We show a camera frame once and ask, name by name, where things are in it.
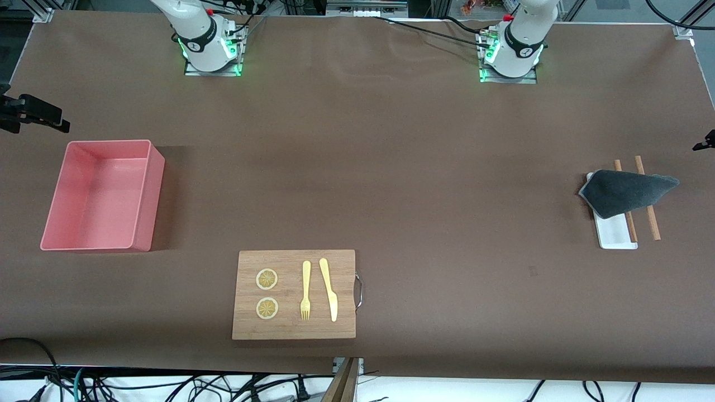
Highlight grey cloth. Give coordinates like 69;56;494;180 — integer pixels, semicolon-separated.
578;169;680;219

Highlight pink plastic bin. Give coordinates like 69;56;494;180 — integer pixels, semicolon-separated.
40;140;166;253

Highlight white rectangular tray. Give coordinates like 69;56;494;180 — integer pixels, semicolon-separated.
585;172;638;250

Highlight wooden cutting board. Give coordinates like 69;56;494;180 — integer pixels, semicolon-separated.
232;250;364;340

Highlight brown table cover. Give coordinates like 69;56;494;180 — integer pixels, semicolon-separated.
0;10;715;386

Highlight yellow fork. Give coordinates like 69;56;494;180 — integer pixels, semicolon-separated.
300;261;312;321

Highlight grey power strip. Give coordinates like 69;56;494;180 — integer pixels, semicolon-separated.
326;0;409;18

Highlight yellow knife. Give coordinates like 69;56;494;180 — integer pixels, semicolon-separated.
319;258;339;323

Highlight wooden support beam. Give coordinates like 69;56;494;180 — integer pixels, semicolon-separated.
321;357;361;402

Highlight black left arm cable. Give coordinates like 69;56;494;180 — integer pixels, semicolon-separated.
645;0;715;30

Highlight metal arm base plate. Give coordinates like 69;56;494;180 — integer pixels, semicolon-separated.
479;28;538;84
184;22;245;78

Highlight black base power cable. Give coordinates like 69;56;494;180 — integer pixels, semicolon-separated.
226;12;268;42

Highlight thick black floor cable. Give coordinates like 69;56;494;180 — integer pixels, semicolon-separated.
0;337;63;402

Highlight short black table cable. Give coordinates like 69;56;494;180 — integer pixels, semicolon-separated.
444;16;492;35

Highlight long black table cable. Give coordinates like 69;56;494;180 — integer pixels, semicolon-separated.
373;16;492;50

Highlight tangled black floor cables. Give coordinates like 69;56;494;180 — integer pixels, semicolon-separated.
84;373;313;402

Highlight metal table bracket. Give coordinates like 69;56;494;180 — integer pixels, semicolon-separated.
332;357;365;376

